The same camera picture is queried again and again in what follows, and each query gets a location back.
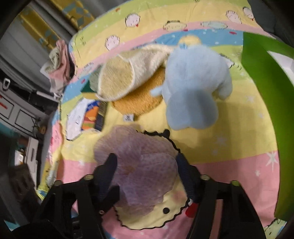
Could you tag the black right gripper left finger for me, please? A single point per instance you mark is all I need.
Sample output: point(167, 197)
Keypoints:
point(75, 210)

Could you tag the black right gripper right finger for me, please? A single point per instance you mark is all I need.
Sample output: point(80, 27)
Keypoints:
point(238, 219)

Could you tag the purple mesh bath sponge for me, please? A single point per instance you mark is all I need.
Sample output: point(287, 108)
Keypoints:
point(146, 167)

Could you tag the tissue pack with burger print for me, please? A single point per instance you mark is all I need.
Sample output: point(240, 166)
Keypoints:
point(94, 115)

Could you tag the cream yellow towel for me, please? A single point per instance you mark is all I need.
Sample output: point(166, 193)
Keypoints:
point(129, 70)

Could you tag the light blue plush elephant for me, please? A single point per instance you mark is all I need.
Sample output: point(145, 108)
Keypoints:
point(195, 75)

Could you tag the white cabinet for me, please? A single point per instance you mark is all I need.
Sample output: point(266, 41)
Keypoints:
point(17, 114)

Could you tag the yellow green dish sponge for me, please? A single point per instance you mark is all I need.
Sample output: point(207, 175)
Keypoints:
point(88, 93)

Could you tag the orange round fluffy cloth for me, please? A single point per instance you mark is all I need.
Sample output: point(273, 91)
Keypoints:
point(140, 100)

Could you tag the grey green small cloth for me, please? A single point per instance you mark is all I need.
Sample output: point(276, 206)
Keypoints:
point(94, 78)

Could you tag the pile of pink beige clothes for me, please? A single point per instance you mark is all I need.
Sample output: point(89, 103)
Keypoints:
point(59, 69)

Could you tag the green cardboard box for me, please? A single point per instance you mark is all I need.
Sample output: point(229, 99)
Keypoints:
point(276, 90)

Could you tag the grey curtain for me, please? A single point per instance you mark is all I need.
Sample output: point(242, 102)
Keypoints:
point(21, 56)

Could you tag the yellow patterned curtain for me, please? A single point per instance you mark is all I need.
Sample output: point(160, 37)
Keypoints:
point(49, 21)

